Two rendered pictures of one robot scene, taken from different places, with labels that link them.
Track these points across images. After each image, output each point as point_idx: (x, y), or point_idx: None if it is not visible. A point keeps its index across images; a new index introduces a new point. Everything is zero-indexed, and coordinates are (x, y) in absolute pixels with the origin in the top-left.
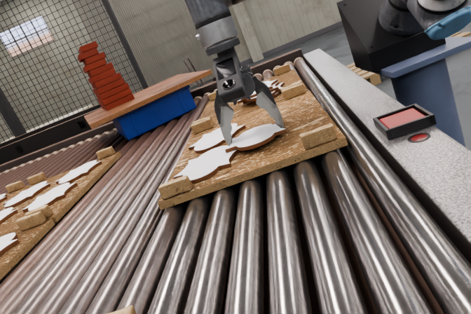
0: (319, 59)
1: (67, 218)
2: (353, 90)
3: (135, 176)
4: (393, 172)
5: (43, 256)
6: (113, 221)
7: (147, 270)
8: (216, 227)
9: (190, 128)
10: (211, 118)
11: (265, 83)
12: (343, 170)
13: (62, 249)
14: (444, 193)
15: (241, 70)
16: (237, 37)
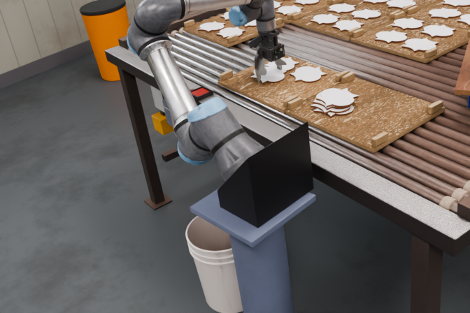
0: (374, 182)
1: (348, 43)
2: (250, 117)
3: (358, 63)
4: (195, 80)
5: (317, 38)
6: (308, 51)
7: (252, 50)
8: (243, 59)
9: (401, 91)
10: (343, 79)
11: (257, 58)
12: (212, 77)
13: (317, 43)
14: None
15: (260, 44)
16: (259, 31)
